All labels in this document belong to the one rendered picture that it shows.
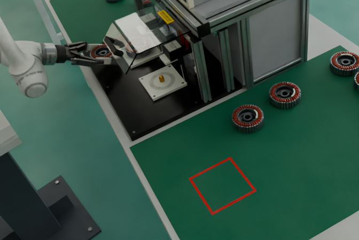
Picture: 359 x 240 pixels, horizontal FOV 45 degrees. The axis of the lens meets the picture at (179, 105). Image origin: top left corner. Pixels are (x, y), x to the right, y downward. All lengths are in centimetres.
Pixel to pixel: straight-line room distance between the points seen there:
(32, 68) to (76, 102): 143
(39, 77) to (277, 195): 91
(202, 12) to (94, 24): 91
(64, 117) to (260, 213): 188
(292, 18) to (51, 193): 162
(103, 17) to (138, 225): 108
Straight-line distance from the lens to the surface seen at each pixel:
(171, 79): 173
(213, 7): 148
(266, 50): 164
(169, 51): 165
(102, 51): 190
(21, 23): 414
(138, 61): 187
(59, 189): 255
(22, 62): 161
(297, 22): 167
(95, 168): 257
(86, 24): 228
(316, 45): 188
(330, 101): 164
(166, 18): 156
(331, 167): 144
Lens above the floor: 190
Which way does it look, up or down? 44 degrees down
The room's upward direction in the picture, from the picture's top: 14 degrees counter-clockwise
